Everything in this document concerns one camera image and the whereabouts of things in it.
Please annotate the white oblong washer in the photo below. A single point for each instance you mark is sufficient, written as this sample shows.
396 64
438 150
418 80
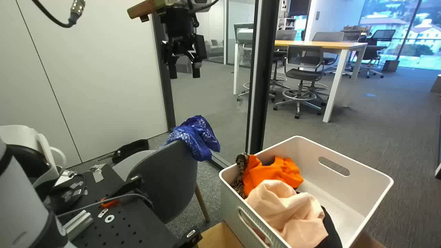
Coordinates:
102 212

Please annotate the grey office chair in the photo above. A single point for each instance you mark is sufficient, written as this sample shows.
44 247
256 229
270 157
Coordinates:
284 36
303 73

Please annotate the aluminium extrusion rail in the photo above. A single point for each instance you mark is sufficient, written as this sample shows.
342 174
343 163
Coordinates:
77 223

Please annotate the black clothing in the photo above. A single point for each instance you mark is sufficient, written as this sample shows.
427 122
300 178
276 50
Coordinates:
331 235

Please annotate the white plastic basket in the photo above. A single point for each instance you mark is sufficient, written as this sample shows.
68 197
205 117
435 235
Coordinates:
362 184

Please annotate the black office chair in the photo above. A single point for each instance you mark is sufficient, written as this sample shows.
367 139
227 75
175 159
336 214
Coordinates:
383 36

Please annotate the pale pink clothing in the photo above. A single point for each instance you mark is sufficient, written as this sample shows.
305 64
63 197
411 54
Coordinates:
289 211

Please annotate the black base cover with tape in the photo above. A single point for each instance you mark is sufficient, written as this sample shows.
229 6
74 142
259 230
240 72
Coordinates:
69 193

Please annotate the grey shell chair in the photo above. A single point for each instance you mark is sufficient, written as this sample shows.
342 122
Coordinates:
165 179

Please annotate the wooden top office table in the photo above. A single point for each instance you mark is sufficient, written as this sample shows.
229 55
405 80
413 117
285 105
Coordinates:
321 44

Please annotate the orange clothing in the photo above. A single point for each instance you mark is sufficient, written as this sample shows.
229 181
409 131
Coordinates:
266 174

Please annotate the thick black frame post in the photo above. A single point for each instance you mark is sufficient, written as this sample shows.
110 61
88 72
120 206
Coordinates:
262 69

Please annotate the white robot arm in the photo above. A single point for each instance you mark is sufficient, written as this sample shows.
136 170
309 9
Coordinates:
22 211

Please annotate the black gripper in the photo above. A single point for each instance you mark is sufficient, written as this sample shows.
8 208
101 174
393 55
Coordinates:
179 28

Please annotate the brown planter box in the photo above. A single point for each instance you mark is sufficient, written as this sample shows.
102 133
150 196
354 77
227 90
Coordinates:
353 33

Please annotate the black floor equipment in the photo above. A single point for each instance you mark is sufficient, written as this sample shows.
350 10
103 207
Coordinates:
131 149

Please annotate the white paper tag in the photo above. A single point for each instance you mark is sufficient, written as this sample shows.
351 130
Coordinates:
98 174

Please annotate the blue patterned cloth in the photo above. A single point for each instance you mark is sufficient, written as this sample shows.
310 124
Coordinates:
194 135

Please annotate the black perforated board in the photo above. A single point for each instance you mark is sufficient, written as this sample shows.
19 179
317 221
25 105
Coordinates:
132 229

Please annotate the brown patterned clothing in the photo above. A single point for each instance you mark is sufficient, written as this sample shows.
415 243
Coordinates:
240 167

